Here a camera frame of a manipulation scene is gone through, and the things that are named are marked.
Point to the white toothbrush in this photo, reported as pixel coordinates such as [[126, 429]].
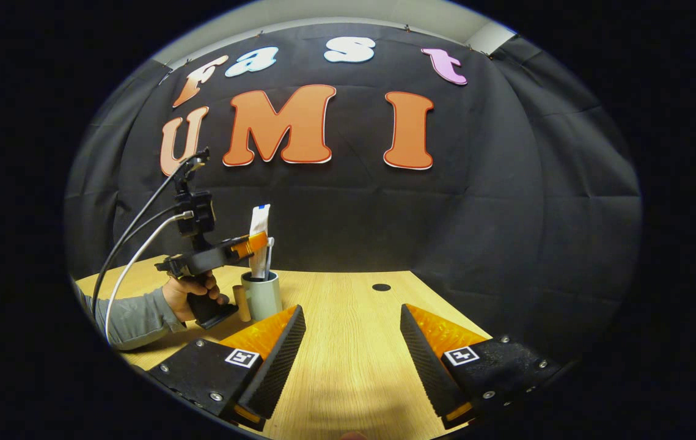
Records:
[[270, 253]]

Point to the white toothpaste tube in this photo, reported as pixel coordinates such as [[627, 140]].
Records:
[[260, 220]]

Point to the wooden desktop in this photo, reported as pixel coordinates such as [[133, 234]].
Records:
[[348, 342]]

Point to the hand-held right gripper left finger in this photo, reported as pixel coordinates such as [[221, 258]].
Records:
[[274, 360]]

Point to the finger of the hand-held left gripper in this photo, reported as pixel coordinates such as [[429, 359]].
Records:
[[250, 245]]

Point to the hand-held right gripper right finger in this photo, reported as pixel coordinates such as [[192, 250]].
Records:
[[427, 360]]

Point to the black backdrop cloth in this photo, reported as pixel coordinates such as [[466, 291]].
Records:
[[415, 220]]

